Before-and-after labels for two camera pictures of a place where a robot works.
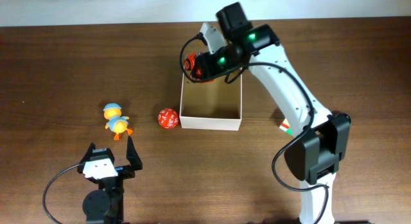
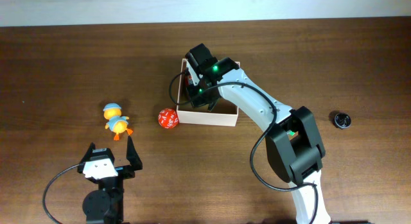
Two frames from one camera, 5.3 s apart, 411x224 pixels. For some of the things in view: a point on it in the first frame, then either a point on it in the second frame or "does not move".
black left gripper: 134,160 does not move
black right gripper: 205,62 to 195,100
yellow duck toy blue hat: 117,123 does not move
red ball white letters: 167,118 does not move
